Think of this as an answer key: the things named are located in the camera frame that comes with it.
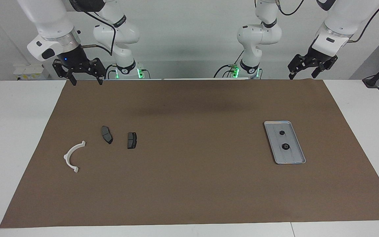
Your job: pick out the white power strip box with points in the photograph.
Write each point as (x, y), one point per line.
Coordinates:
(30, 71)

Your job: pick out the dark rectangular brake pad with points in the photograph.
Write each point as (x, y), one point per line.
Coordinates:
(132, 140)

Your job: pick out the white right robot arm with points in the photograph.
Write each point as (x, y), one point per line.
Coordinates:
(51, 19)

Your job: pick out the brown paper table mat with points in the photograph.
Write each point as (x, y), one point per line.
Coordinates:
(192, 181)

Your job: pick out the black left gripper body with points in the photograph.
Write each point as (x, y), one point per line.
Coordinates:
(317, 57)

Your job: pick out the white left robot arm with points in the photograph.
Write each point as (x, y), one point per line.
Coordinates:
(258, 36)

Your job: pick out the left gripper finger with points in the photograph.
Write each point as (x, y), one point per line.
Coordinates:
(316, 73)
(291, 75)

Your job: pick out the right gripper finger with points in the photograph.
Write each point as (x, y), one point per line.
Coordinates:
(100, 80)
(73, 80)

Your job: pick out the white curved plastic bracket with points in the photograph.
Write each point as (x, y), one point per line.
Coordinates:
(67, 157)

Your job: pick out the dark curved brake pad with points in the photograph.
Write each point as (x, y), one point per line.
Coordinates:
(106, 134)

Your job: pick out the silver metal tray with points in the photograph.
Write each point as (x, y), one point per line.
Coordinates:
(291, 158)

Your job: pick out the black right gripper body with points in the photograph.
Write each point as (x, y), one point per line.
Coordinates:
(77, 61)

